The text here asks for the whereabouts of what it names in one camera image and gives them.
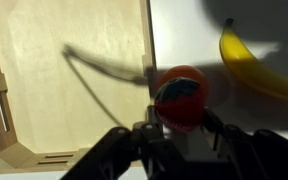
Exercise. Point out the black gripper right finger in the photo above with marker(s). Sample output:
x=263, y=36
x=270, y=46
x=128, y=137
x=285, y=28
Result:
x=260, y=156

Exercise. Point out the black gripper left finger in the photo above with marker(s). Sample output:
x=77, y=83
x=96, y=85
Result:
x=127, y=156

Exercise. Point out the red-orange persimmon with green top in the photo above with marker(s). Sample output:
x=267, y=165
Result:
x=180, y=103

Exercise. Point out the wooden tray with slotted sides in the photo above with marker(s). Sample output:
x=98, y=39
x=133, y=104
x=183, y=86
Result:
x=70, y=83

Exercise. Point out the yellow banana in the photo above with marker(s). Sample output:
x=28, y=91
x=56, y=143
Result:
x=250, y=66

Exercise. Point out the orange fruit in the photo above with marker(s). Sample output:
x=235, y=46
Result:
x=184, y=71

